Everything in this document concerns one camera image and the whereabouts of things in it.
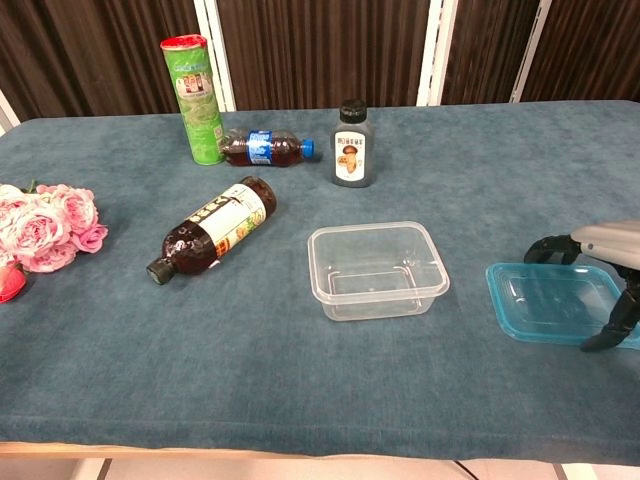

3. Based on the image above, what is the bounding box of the green chips can red lid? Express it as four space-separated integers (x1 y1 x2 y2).
159 33 226 166

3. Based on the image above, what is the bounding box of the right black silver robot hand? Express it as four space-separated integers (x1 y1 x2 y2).
523 219 640 353

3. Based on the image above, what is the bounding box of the grey mushroom sauce bottle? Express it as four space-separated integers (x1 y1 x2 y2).
329 98 376 189

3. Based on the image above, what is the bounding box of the clear plastic food container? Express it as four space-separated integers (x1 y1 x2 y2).
306 220 451 322

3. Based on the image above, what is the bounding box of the dark brown partition screen panel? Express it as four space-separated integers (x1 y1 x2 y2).
217 0 432 112
0 0 201 124
522 0 640 104
442 0 542 106

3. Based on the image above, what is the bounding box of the red artificial flower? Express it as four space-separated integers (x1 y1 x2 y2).
0 263 28 304

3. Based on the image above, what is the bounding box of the teal table cloth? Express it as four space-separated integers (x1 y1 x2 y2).
0 99 640 461

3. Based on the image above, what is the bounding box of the blue plastic lid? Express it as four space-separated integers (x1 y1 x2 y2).
485 262 640 350

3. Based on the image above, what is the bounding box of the cola bottle blue label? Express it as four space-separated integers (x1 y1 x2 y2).
218 128 321 168

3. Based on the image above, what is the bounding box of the pink rose bouquet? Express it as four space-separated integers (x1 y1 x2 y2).
0 179 109 274

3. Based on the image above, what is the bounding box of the dark tea bottle white label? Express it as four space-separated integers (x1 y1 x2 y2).
145 175 278 286

